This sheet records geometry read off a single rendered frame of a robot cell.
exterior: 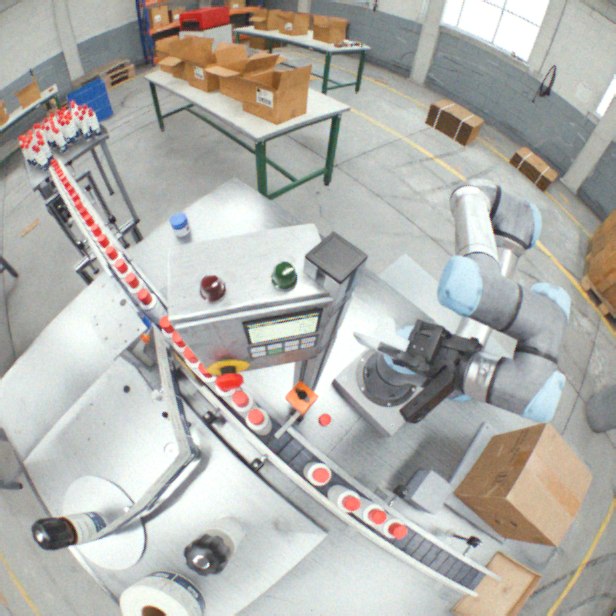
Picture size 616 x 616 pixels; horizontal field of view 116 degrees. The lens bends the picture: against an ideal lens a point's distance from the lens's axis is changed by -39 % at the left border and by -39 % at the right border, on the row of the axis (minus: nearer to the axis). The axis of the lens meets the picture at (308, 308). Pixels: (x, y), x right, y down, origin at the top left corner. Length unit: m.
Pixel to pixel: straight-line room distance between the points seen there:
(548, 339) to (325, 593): 0.86
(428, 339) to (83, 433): 0.98
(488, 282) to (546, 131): 5.15
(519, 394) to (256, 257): 0.38
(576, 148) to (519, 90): 1.24
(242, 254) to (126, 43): 7.71
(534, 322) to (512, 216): 0.37
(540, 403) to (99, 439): 1.05
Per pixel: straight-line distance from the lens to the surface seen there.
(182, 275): 0.33
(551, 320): 0.47
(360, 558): 0.98
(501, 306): 0.43
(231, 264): 0.32
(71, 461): 1.10
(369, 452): 0.93
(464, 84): 5.85
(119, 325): 0.75
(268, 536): 0.88
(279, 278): 0.29
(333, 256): 0.30
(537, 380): 0.45
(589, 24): 5.46
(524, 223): 0.78
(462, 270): 0.41
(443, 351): 0.52
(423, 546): 0.98
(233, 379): 0.41
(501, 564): 1.25
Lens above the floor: 1.73
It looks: 62 degrees down
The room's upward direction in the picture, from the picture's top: 8 degrees clockwise
